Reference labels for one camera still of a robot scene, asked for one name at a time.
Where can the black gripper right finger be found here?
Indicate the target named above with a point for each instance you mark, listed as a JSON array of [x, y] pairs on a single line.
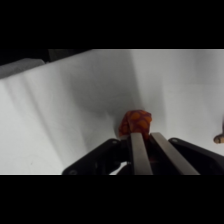
[[186, 156]]

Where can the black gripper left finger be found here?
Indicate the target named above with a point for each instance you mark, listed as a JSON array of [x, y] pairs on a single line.
[[110, 156]]

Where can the red ball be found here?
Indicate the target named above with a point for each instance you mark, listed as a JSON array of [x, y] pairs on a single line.
[[136, 122]]

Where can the small wooden block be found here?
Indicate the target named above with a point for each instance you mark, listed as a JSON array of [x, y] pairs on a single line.
[[219, 138]]

